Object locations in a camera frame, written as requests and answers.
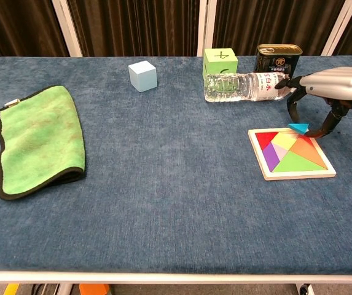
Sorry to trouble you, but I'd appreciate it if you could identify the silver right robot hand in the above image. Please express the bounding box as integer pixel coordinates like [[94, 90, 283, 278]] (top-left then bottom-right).
[[275, 66, 352, 138]]

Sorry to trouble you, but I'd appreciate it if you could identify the blue triangle puzzle piece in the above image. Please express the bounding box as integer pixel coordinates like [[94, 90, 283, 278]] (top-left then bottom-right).
[[287, 122, 311, 136]]

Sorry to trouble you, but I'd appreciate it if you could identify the orange tangram triangle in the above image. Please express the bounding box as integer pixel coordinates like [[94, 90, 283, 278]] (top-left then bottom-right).
[[289, 135, 329, 170]]

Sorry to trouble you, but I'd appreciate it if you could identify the yellow tangram square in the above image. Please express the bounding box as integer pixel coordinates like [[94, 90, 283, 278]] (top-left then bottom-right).
[[272, 132, 299, 152]]

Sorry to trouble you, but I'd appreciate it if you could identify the pink triangular block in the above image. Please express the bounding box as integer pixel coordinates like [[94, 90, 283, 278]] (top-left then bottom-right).
[[272, 143, 290, 161]]

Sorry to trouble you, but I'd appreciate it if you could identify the green tangram triangle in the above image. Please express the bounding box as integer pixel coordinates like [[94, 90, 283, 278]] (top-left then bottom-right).
[[273, 151, 329, 173]]

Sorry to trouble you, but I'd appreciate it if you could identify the red tangram triangle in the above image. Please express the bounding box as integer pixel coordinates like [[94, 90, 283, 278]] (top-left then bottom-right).
[[254, 132, 279, 151]]

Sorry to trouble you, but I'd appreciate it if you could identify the purple tangram parallelogram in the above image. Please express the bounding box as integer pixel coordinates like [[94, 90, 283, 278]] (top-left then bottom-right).
[[262, 143, 283, 172]]

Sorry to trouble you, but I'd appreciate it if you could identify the black rectangular tin can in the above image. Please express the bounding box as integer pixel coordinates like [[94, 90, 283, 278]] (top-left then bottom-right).
[[253, 44, 304, 79]]

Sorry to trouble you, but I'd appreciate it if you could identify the clear plastic water bottle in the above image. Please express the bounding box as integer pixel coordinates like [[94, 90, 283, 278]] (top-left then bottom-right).
[[204, 72, 297, 104]]

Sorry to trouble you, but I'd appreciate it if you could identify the green numbered foam cube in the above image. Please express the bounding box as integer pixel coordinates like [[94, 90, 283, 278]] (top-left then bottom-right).
[[202, 48, 238, 77]]

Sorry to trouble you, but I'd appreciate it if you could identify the light blue cube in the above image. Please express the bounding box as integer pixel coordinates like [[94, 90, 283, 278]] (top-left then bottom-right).
[[128, 60, 158, 93]]

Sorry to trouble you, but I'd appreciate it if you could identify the blue fabric table cover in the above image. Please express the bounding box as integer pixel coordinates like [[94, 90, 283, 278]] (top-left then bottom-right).
[[0, 55, 352, 275]]

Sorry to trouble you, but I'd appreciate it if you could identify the green microfibre cloth black trim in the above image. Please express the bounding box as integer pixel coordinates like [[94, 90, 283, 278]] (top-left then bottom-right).
[[0, 85, 87, 202]]

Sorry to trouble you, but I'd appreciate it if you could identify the orange object under table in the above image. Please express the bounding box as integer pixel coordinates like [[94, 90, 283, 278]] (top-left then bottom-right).
[[78, 283, 111, 295]]

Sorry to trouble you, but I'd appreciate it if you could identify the light wooden easel leg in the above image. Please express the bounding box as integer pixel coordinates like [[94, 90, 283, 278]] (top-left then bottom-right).
[[321, 0, 352, 57], [197, 0, 216, 57], [51, 0, 84, 58]]

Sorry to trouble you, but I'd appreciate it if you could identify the wooden tangram puzzle tray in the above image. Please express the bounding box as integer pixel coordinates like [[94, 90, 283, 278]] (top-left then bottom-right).
[[248, 126, 337, 181]]

